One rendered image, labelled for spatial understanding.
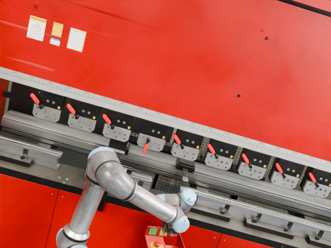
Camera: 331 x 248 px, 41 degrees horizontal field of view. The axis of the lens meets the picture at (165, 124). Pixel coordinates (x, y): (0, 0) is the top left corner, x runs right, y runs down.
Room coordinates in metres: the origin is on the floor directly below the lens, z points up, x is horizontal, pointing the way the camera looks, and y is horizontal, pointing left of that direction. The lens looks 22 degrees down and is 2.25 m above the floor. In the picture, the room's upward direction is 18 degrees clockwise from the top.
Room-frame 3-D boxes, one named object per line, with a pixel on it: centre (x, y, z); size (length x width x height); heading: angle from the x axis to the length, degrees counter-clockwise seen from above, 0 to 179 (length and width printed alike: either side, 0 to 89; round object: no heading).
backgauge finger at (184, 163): (2.49, -0.21, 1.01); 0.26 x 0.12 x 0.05; 4
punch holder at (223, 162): (2.34, -0.35, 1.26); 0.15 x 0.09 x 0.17; 94
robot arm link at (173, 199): (1.76, -0.12, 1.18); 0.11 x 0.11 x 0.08; 30
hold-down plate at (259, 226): (2.31, -0.78, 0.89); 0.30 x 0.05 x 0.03; 94
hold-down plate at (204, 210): (2.28, -0.38, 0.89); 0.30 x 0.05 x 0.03; 94
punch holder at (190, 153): (2.32, -0.15, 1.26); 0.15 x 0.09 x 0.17; 94
